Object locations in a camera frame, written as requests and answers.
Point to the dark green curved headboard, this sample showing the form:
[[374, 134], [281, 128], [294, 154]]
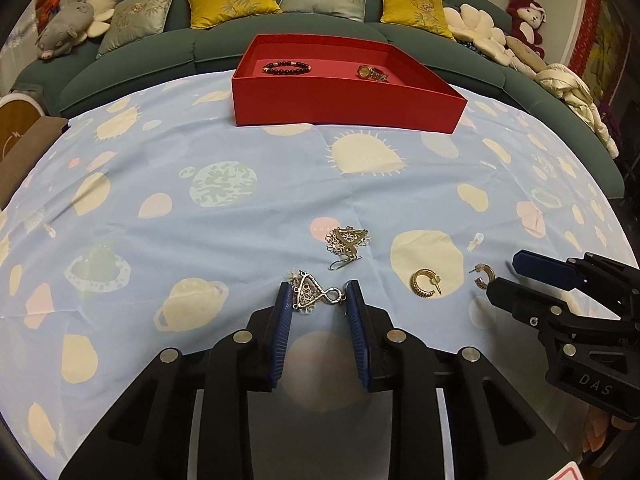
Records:
[[83, 80]]

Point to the cream crumpled blanket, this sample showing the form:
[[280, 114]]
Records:
[[568, 87]]

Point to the gold hoop earring left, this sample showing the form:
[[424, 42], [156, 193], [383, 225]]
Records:
[[425, 283]]

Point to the cream flower-shaped pillow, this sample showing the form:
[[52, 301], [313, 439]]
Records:
[[478, 28]]

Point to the red monkey plush toy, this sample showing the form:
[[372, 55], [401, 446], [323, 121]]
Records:
[[527, 18]]

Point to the gold wristwatch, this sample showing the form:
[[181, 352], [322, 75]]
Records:
[[367, 72]]

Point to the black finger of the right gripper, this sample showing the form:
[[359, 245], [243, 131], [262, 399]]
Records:
[[524, 304]]

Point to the blue planet-print bedsheet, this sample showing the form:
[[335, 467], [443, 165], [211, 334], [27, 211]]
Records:
[[156, 222]]

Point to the yellow embroidered cushion right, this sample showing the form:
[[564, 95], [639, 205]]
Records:
[[426, 15]]

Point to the grey plush animal toy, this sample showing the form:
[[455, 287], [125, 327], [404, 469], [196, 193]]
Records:
[[66, 30]]

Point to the gold hoop earring right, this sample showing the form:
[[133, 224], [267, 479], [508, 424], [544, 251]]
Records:
[[484, 275]]

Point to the grey embroidered cushion left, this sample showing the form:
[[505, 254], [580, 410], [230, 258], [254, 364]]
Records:
[[134, 20]]

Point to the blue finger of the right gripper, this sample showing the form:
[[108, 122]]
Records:
[[556, 273]]

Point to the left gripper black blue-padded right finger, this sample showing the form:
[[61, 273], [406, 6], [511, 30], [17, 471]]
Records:
[[392, 360]]

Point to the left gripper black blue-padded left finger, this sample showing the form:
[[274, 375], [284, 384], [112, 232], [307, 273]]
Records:
[[249, 360]]

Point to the gold hoop earring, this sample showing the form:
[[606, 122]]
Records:
[[425, 283], [484, 275]]

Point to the red rectangular tray box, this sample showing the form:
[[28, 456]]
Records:
[[291, 78]]

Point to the brown wooden nightstand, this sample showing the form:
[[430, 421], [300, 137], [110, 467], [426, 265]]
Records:
[[26, 134]]

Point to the silver filigree earring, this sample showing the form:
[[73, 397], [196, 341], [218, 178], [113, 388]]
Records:
[[344, 243], [307, 292]]

